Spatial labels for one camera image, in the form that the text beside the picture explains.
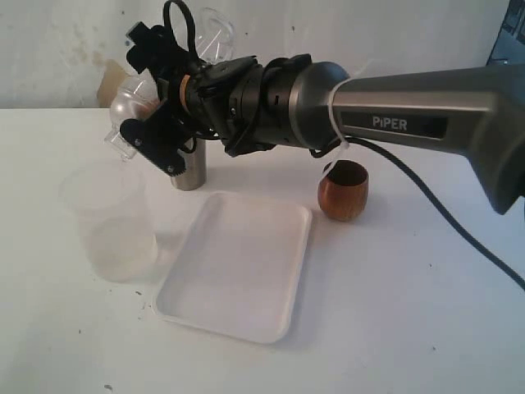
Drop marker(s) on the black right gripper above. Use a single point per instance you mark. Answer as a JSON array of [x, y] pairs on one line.
[[168, 128]]

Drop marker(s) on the clear plastic shaker cup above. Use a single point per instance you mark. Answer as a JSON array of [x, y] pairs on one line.
[[215, 36]]

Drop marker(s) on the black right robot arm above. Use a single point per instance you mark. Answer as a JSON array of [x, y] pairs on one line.
[[249, 107]]

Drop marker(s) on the white rectangular tray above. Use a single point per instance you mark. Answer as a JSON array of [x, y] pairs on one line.
[[238, 268]]

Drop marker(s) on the stainless steel cup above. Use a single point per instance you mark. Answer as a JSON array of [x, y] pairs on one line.
[[195, 174]]

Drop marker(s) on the clear plastic shaker lid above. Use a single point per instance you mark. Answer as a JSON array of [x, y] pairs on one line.
[[136, 97]]

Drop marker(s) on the translucent plastic container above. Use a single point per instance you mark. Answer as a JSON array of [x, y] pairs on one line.
[[107, 200]]

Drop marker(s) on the brown wooden cup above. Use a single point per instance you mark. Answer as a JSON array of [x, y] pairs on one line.
[[342, 193]]

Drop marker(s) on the white zip tie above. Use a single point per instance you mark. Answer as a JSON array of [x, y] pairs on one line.
[[343, 146]]

